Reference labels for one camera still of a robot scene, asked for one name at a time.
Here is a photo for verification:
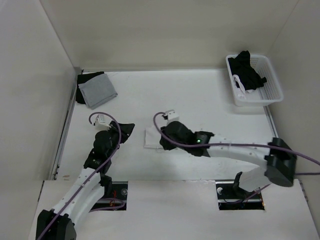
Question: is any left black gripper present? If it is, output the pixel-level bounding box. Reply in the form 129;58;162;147
106;121;135;158

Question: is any white tank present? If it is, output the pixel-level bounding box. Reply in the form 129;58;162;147
232;74;254;99
143;125;164;150

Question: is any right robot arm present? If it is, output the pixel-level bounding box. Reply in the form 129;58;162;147
159;121;297;198

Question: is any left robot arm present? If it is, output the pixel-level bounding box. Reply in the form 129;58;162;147
35;121;135;240

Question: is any folded grey tank top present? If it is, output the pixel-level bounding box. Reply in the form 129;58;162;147
79;73;118;110

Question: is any folded black tank top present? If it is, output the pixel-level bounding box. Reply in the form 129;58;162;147
75;71;104;105

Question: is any white tank top in basket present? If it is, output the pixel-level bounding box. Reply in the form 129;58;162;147
232;74;254;99

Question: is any crumpled black tank top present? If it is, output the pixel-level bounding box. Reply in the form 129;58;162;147
228;50;267;91

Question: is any white plastic basket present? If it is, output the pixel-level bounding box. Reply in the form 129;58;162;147
225;54;284;107

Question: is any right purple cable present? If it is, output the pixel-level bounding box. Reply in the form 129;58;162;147
152;111;320;205

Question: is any purple cable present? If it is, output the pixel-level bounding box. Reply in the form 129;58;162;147
152;111;320;205
34;111;127;240

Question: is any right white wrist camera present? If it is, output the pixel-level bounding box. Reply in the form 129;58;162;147
162;109;180;123

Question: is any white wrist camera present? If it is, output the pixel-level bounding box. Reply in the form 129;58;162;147
93;114;111;131
162;109;180;123

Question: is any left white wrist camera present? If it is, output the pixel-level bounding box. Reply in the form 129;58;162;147
93;114;111;131

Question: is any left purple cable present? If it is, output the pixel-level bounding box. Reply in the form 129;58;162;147
34;111;127;240

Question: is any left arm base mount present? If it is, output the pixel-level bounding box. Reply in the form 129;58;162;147
90;175;129;212

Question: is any left metal table rail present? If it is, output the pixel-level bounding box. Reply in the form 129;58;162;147
46;66;83;180

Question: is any metal table rail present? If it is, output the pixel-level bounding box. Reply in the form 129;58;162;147
264;106;287;163
46;66;83;180

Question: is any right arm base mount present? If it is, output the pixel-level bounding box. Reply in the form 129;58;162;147
215;172;265;211

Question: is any right metal table rail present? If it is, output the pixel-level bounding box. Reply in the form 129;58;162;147
264;106;287;163

